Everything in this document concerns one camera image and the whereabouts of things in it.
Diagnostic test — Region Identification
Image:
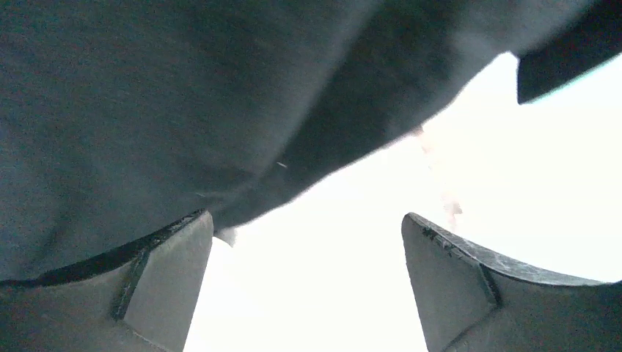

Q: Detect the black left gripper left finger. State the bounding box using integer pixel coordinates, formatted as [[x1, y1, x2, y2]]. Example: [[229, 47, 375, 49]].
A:
[[1, 211, 213, 351]]

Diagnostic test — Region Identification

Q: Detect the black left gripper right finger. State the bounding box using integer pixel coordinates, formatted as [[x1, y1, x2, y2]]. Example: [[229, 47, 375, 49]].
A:
[[401, 213, 621, 352]]

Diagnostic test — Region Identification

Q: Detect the black t-shirt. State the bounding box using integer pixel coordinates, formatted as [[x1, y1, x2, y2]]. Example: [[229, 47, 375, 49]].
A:
[[1, 1, 621, 280]]

